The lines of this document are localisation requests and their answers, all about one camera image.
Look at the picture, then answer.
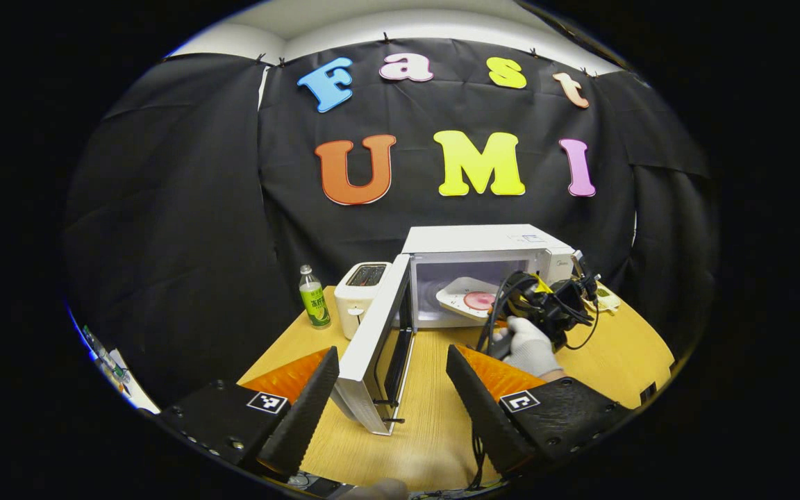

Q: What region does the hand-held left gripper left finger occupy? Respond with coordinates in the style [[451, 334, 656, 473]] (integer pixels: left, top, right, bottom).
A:
[[156, 346, 341, 480]]

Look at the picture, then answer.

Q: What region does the green label drink bottle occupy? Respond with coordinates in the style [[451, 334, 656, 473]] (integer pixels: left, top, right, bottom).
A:
[[299, 265, 332, 329]]

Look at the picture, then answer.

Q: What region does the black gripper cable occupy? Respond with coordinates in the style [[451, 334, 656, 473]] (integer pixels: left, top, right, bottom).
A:
[[475, 274, 515, 355]]

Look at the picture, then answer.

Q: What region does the divided dish with grains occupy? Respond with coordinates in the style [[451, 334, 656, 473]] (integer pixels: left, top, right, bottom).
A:
[[594, 281, 622, 313]]

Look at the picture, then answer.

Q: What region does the white microwave oven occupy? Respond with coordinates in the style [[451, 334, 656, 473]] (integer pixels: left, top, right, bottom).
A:
[[331, 224, 576, 436]]

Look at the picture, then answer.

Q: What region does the white toaster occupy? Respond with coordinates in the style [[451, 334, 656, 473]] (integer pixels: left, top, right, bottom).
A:
[[334, 262, 392, 341]]

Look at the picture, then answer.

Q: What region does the white square plate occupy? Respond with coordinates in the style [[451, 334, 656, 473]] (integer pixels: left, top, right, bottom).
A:
[[436, 276, 501, 320]]

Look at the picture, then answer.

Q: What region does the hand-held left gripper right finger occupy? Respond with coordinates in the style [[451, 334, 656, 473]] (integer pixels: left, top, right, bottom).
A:
[[445, 343, 635, 481]]

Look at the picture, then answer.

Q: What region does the black backdrop cloth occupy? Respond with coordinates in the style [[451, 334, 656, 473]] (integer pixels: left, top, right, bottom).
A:
[[63, 38, 720, 407]]

